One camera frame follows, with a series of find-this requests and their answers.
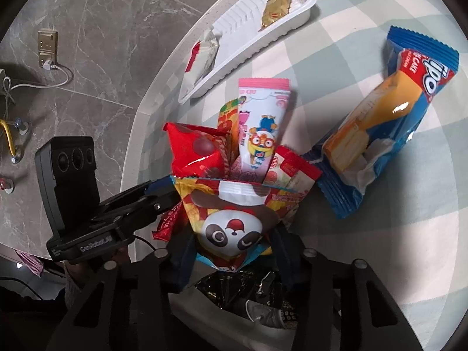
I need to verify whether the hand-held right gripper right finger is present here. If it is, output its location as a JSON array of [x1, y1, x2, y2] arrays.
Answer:
[[272, 223, 425, 351]]

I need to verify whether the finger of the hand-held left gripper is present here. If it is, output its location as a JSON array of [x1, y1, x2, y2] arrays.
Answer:
[[99, 177, 173, 211], [93, 190, 182, 232]]

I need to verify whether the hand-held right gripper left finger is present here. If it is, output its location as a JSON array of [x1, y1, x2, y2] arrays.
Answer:
[[44, 232, 200, 351]]

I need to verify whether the red brown-dotted snack packet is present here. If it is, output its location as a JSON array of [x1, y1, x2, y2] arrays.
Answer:
[[163, 122, 229, 180]]

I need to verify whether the panda print snack packet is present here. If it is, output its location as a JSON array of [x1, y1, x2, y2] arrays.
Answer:
[[170, 175, 311, 273]]

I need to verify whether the red white flower snack packet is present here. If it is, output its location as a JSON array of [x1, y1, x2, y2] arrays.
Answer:
[[265, 145, 323, 227]]

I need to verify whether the orange snack packet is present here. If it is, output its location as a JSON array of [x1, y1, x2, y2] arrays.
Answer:
[[218, 99, 240, 143]]

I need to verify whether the pink cartoon snack packet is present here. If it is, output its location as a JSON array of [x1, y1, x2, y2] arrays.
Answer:
[[238, 78, 290, 183]]

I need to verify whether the blue cake packet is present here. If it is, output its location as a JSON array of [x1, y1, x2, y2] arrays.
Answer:
[[303, 25, 460, 220]]

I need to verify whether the white plastic tray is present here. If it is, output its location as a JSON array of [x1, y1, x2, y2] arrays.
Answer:
[[178, 0, 318, 104]]

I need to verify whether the person's left forearm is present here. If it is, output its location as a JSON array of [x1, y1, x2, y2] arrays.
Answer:
[[64, 261, 84, 313]]

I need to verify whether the small red snack packet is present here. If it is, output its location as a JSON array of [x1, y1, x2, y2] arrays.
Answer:
[[152, 199, 187, 242]]

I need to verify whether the black snack packet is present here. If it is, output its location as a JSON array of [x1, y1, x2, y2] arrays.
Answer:
[[194, 269, 297, 331]]

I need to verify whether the yellow pipe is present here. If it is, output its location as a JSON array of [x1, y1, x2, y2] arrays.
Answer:
[[0, 119, 19, 162]]

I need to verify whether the pink cloth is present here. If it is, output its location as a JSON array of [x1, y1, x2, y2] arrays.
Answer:
[[14, 250, 44, 276]]

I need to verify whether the checked tablecloth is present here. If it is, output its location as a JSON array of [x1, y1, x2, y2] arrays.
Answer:
[[121, 0, 468, 351]]

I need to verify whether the brass floor socket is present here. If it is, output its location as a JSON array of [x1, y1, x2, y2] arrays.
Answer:
[[37, 29, 59, 69]]

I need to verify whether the white and red snack packet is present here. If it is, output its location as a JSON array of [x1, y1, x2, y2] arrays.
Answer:
[[182, 29, 220, 96]]

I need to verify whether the gold snack packet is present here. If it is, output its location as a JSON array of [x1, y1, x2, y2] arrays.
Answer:
[[259, 0, 292, 32]]

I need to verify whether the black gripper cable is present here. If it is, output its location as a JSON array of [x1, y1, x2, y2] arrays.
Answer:
[[130, 233, 156, 251]]

